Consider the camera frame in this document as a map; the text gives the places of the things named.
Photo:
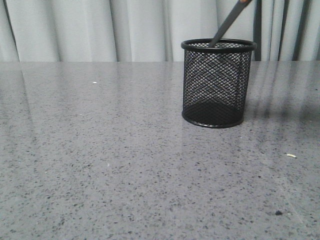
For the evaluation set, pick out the orange grey handled scissors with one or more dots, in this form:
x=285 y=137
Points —
x=232 y=16

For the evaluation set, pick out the black mesh pen cup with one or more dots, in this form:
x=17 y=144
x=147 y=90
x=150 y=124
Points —
x=215 y=81

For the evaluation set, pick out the grey curtain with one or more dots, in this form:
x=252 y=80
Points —
x=151 y=30

